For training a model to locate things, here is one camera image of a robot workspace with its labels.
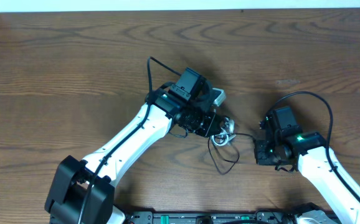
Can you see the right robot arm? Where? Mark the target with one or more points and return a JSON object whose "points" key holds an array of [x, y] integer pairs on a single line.
{"points": [[316, 162]]}

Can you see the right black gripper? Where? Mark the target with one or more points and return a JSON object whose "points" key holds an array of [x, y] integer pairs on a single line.
{"points": [[261, 152]]}

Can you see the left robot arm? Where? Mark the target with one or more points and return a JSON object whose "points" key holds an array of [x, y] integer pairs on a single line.
{"points": [[83, 191]]}

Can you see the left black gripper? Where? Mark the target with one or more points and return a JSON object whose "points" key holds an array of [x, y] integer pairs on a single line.
{"points": [[212, 125]]}

